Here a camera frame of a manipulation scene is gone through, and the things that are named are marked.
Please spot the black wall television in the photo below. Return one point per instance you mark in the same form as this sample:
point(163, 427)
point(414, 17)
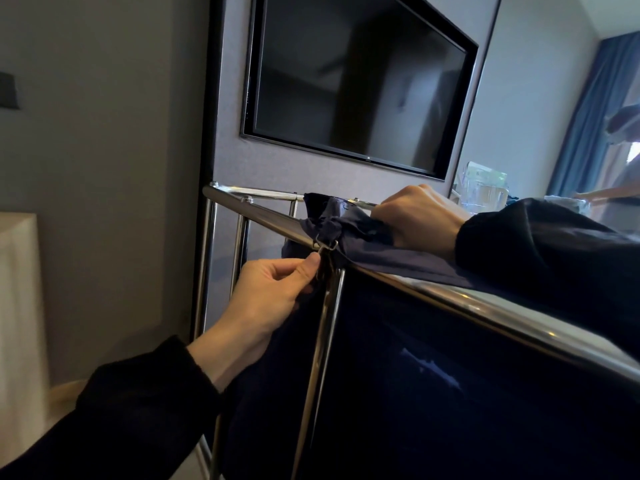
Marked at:
point(350, 74)

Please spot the clear acrylic organizer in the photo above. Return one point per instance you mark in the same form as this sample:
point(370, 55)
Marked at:
point(482, 189)

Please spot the blue grey curtain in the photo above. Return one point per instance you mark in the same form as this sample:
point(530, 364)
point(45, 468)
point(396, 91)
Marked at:
point(585, 119)

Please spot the blue crumpled garment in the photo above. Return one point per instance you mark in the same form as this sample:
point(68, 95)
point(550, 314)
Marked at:
point(512, 199)

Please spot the person's right forearm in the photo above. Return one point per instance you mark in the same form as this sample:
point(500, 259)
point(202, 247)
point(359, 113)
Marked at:
point(560, 264)

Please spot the person's left forearm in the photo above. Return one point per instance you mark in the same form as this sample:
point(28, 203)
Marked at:
point(110, 419)

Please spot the small wooden side table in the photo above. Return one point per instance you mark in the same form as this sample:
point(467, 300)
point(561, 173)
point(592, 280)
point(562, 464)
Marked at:
point(20, 334)

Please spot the chrome metal cart frame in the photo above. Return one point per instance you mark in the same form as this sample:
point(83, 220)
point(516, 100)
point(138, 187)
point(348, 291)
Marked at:
point(260, 214)

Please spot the person's right hand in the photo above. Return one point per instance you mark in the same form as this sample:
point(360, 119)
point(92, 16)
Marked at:
point(420, 219)

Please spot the navy blue fabric laundry bag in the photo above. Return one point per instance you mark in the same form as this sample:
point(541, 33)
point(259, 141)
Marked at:
point(425, 369)

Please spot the person's left hand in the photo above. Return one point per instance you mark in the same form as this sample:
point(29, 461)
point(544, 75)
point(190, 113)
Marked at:
point(260, 304)

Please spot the dark wall switch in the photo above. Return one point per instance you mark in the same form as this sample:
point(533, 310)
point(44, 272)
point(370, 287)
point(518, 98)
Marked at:
point(9, 92)

